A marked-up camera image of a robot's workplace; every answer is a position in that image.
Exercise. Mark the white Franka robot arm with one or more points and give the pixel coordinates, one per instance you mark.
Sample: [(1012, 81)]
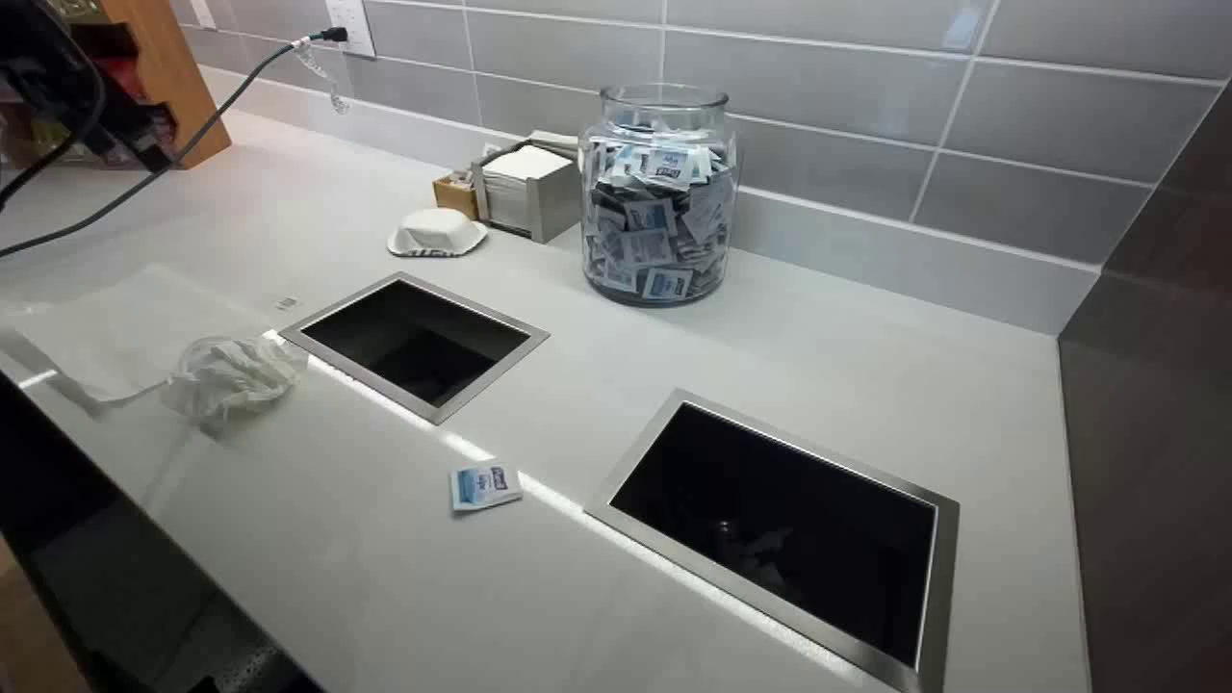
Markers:
[(62, 81)]

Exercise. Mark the near steel counter opening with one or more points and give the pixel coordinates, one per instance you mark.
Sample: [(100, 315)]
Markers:
[(838, 551)]

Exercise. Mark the white wall outlet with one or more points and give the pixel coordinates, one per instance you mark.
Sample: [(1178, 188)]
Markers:
[(355, 25)]

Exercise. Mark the wooden tray of packets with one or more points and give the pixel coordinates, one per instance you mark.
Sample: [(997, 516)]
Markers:
[(455, 194)]

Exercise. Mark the far steel counter opening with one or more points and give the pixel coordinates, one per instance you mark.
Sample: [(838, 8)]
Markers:
[(415, 343)]

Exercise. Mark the wooden shelf rack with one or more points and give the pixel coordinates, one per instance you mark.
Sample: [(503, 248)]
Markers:
[(145, 47)]

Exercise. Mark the white paper sheet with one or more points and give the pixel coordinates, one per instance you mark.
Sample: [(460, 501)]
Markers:
[(125, 337)]

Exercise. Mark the crumpled white plastic wrapper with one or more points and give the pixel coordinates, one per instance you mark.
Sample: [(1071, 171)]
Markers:
[(223, 383)]

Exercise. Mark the steel counter opening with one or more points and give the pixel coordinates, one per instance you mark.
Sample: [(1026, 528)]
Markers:
[(838, 551), (415, 343)]

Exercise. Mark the white upturned paper bowl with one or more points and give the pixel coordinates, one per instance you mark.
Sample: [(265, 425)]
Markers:
[(435, 232)]

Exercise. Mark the glass jar of packets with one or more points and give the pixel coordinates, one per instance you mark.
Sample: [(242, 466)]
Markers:
[(658, 194)]

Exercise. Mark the small white blue packet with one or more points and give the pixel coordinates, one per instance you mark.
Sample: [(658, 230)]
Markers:
[(481, 488)]

